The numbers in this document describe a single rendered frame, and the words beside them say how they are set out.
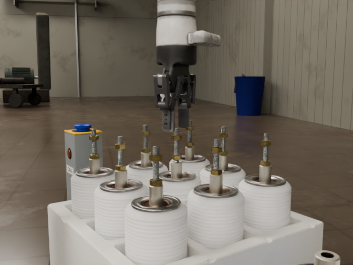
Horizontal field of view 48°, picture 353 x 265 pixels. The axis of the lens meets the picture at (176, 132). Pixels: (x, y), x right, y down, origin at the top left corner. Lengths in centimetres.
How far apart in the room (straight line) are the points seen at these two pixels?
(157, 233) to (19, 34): 896
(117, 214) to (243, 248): 21
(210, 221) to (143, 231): 12
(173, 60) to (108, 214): 29
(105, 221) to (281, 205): 31
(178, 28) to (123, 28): 866
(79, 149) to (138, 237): 40
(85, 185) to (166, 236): 25
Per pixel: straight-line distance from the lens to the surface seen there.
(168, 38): 71
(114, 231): 68
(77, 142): 93
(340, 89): 375
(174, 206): 58
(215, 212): 63
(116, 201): 66
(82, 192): 78
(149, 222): 57
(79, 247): 72
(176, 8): 71
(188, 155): 91
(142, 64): 934
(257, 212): 72
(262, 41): 496
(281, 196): 72
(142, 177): 82
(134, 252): 60
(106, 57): 928
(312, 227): 76
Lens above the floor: 44
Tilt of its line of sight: 8 degrees down
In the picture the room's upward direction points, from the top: straight up
